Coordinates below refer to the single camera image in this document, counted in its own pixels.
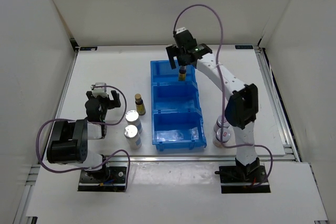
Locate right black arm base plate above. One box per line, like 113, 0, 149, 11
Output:
214, 165, 271, 194

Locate right blue corner label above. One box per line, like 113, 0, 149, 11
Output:
235, 45, 254, 50

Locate blue corner label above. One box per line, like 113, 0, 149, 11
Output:
79, 47, 98, 51
235, 45, 254, 50

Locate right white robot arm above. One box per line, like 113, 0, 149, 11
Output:
166, 27, 260, 182

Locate red-label lid jar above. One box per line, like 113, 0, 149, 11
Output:
213, 127, 231, 148
213, 115, 230, 132

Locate purple cable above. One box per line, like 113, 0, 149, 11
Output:
36, 85, 131, 191
173, 4, 274, 187

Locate left blue corner label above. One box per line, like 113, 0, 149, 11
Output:
79, 47, 98, 51

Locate blue three-compartment plastic bin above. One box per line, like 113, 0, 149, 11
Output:
150, 60, 207, 152

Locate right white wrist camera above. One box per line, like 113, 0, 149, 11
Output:
175, 27, 187, 34

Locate silver-lid white jar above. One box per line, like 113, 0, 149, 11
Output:
125, 110, 142, 134
124, 125, 142, 150

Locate rear silver-lid white jar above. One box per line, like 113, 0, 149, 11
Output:
125, 110, 142, 134

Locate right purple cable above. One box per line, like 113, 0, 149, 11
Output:
173, 4, 274, 187

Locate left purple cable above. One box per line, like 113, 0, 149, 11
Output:
36, 85, 131, 191

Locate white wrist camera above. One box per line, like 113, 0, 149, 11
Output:
91, 82, 108, 98
175, 27, 187, 34

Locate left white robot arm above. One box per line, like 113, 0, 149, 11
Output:
47, 88, 121, 182

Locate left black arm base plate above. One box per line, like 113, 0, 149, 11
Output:
77, 162, 128, 193

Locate brown bottle yellow label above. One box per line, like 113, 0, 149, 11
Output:
178, 66, 186, 81
134, 93, 146, 115

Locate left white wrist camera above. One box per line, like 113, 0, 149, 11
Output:
91, 82, 108, 98

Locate front silver-lid white jar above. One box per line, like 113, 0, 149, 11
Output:
124, 125, 142, 150

